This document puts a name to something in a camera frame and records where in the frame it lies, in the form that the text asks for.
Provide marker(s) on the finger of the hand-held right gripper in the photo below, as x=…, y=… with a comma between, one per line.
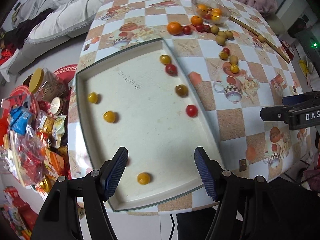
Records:
x=273, y=114
x=291, y=100

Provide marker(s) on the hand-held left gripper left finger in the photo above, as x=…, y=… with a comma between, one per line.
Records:
x=115, y=172

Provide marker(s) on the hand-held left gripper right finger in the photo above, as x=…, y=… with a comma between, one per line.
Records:
x=206, y=172

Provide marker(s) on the white rectangular tray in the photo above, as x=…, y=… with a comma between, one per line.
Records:
x=140, y=120

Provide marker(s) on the red cherry tomato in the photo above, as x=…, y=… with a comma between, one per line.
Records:
x=207, y=16
x=200, y=27
x=186, y=29
x=206, y=27
x=226, y=50
x=171, y=69
x=191, y=110

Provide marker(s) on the dark yellow cherry tomato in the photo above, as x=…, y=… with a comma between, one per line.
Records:
x=181, y=90

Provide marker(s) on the clear glass bowl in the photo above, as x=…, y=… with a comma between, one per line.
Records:
x=225, y=11

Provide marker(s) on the white and yellow toy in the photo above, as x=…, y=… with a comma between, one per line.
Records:
x=305, y=66

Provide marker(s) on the long wooden stick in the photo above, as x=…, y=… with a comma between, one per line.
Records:
x=270, y=43

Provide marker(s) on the black box green light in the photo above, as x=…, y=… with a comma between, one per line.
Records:
x=310, y=41

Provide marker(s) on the longan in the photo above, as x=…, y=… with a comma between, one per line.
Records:
x=229, y=34
x=221, y=33
x=221, y=40
x=233, y=59
x=214, y=29
x=261, y=38

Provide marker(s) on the white lid jar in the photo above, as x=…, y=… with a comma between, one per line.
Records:
x=56, y=105

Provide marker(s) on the pile of snack packets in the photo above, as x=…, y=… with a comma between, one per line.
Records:
x=27, y=140

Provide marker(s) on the red boxes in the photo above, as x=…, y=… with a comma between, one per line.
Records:
x=17, y=212

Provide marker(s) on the red round mat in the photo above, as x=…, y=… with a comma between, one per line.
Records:
x=67, y=72

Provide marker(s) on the yellow lid plastic jar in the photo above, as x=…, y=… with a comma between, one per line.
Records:
x=41, y=83

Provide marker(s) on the small mandarin orange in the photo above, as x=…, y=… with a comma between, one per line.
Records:
x=196, y=20

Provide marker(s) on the large mandarin orange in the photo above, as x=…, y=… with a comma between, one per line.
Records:
x=174, y=28

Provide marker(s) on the dark garment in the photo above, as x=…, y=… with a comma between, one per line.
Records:
x=22, y=31

